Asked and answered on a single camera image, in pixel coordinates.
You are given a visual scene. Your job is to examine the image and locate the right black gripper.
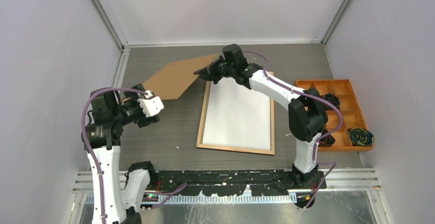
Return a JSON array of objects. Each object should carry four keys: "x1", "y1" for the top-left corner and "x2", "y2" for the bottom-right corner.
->
[{"x1": 193, "y1": 56, "x2": 235, "y2": 85}]

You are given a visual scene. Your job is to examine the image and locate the brown backing board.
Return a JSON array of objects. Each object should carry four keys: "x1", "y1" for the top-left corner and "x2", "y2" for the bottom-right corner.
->
[{"x1": 127, "y1": 53, "x2": 219, "y2": 100}]

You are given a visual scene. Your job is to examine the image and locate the wooden picture frame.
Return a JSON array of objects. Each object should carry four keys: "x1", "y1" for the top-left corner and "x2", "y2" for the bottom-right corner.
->
[{"x1": 196, "y1": 71, "x2": 276, "y2": 156}]

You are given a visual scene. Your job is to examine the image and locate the landscape photo print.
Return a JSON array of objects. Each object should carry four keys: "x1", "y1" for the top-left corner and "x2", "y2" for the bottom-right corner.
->
[{"x1": 201, "y1": 76, "x2": 273, "y2": 152}]

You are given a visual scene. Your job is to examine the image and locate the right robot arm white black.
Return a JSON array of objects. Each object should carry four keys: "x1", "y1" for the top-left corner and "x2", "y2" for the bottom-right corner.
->
[{"x1": 194, "y1": 44, "x2": 328, "y2": 189}]

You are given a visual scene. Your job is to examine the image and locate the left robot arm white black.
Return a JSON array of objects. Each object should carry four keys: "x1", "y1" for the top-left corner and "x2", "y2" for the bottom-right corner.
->
[{"x1": 81, "y1": 84, "x2": 164, "y2": 223}]

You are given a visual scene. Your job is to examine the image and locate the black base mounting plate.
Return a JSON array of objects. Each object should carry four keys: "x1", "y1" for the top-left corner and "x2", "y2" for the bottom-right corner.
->
[{"x1": 147, "y1": 169, "x2": 324, "y2": 197}]

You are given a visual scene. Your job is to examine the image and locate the black rolled tie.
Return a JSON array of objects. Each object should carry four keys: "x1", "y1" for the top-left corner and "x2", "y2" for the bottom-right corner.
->
[{"x1": 322, "y1": 93, "x2": 341, "y2": 110}]

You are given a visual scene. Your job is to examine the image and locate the dark red rolled tie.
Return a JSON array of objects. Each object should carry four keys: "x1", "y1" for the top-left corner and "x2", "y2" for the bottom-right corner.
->
[{"x1": 319, "y1": 128, "x2": 336, "y2": 147}]

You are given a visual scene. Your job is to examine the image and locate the orange compartment tray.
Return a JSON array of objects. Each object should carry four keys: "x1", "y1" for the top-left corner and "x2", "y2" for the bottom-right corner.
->
[{"x1": 295, "y1": 79, "x2": 373, "y2": 152}]

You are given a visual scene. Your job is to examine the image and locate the blue yellow rolled tie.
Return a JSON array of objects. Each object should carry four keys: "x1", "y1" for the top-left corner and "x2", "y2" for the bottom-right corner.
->
[{"x1": 348, "y1": 128, "x2": 374, "y2": 147}]

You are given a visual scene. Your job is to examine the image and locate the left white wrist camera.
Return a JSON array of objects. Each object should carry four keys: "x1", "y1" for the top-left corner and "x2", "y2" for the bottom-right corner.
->
[{"x1": 137, "y1": 90, "x2": 164, "y2": 117}]

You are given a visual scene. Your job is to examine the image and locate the aluminium front rail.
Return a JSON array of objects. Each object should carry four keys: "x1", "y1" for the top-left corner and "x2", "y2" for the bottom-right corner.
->
[{"x1": 72, "y1": 168, "x2": 381, "y2": 206}]

